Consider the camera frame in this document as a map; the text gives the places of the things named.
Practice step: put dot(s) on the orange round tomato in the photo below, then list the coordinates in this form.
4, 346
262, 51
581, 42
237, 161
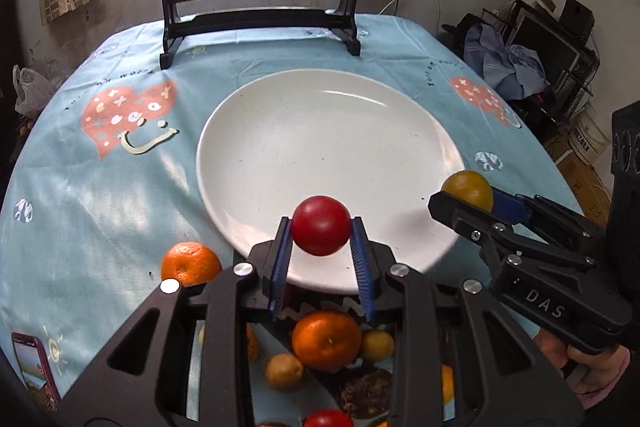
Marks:
447, 384

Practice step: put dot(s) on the blue clothes pile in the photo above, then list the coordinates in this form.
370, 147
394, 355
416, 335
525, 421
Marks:
514, 72

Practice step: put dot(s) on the light blue patterned tablecloth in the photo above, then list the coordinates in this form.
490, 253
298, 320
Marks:
106, 184

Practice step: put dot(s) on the large orange mandarin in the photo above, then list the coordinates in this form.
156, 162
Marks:
190, 263

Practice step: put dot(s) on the white plastic bag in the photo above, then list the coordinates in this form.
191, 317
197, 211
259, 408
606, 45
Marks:
33, 91

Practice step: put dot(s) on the white bucket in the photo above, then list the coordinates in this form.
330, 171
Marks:
589, 135

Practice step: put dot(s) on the red smartphone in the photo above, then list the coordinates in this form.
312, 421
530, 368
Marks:
35, 370

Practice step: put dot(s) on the dark brown water chestnut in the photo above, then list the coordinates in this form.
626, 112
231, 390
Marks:
366, 392

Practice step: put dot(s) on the white oval plate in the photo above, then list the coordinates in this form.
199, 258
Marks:
308, 132

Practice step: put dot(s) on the pale yellow pear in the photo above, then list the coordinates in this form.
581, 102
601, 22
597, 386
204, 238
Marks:
284, 372

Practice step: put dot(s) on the red cherry tomato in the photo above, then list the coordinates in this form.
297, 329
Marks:
321, 225

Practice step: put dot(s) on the cardboard box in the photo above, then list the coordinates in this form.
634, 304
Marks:
583, 180

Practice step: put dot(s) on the black monitor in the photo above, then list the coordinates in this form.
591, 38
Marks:
558, 51

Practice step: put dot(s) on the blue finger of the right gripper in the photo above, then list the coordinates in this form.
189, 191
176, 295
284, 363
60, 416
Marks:
466, 220
509, 208

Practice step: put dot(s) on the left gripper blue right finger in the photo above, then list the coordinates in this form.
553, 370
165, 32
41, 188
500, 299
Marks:
360, 248

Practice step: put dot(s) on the small olive-yellow fruit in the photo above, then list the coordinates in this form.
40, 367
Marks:
377, 345

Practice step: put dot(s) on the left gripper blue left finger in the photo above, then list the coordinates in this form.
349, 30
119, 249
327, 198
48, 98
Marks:
279, 272

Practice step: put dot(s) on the yellow-green tomato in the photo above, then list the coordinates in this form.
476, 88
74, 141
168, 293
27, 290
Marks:
471, 187

